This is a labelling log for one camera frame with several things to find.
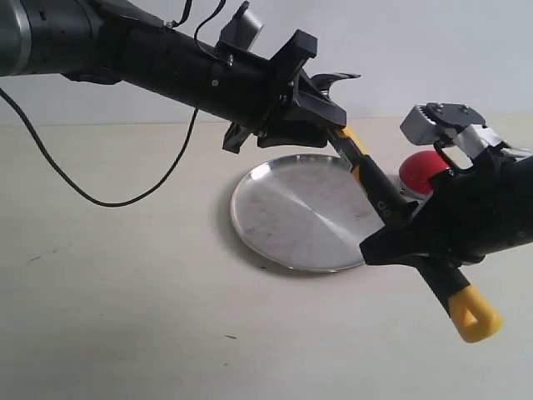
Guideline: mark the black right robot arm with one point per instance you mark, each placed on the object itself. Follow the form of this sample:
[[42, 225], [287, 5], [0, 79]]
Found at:
[[485, 209]]

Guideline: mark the round stainless steel plate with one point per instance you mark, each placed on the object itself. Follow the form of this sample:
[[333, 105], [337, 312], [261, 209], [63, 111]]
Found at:
[[305, 212]]

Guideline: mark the red dome push button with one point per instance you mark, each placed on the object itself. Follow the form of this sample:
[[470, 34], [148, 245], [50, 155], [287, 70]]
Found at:
[[416, 172]]

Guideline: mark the black and yellow claw hammer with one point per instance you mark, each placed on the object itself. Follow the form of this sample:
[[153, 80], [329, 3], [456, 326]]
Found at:
[[471, 314]]

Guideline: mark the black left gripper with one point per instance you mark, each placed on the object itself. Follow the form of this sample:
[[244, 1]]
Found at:
[[252, 93]]

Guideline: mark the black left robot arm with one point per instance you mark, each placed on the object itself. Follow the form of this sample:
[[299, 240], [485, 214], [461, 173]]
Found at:
[[107, 42]]

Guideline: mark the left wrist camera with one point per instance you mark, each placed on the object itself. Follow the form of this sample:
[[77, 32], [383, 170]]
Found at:
[[242, 30]]

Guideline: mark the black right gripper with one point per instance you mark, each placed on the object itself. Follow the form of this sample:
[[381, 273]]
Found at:
[[485, 209]]

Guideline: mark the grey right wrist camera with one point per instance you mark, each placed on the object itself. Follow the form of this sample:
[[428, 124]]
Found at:
[[452, 125]]

